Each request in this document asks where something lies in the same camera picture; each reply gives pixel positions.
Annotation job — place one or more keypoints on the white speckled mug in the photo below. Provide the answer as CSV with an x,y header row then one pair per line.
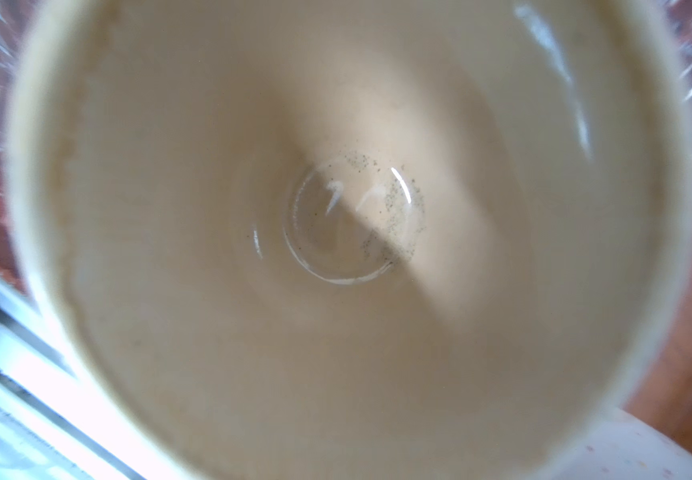
x,y
622,447

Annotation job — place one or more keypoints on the aluminium front rail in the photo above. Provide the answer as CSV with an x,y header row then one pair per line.
x,y
54,424

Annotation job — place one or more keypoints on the beige glazed mug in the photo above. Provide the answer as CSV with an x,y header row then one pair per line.
x,y
354,239

